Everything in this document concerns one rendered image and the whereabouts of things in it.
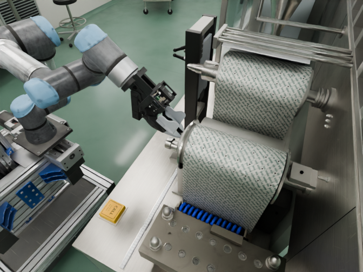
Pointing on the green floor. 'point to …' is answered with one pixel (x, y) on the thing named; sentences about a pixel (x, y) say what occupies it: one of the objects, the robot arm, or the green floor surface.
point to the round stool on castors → (69, 18)
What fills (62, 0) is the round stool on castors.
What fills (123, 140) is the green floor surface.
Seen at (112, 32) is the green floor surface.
